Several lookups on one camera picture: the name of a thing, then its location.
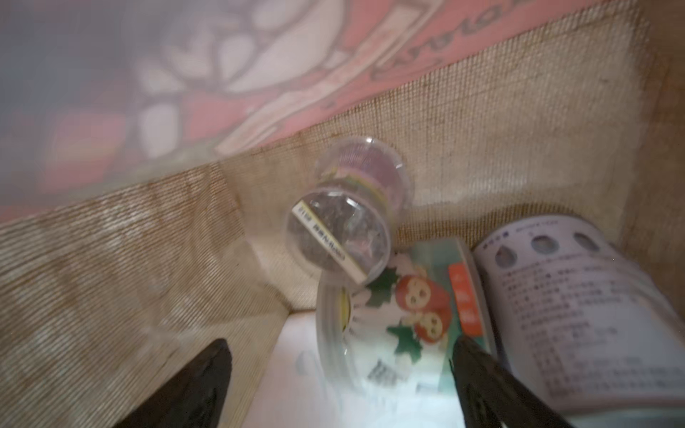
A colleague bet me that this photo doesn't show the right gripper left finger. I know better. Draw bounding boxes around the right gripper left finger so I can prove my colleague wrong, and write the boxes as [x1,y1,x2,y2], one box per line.
[116,339,233,428]

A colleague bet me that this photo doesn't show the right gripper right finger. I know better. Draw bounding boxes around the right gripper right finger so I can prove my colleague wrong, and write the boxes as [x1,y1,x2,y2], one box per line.
[451,336,572,428]

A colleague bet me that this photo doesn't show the red burlap canvas bag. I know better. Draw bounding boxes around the red burlap canvas bag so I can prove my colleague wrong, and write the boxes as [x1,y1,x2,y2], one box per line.
[1,1,684,427]

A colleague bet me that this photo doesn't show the wide jar strawberry label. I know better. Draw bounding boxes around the wide jar strawberry label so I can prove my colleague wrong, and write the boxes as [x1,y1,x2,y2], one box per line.
[317,237,497,396]

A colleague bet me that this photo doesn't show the wide jar white label top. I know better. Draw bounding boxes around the wide jar white label top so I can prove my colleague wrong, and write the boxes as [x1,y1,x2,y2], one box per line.
[473,215,684,427]

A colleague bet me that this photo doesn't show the small clear jar dark seeds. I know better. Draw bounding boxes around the small clear jar dark seeds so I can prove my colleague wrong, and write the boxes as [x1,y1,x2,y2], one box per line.
[285,137,414,287]

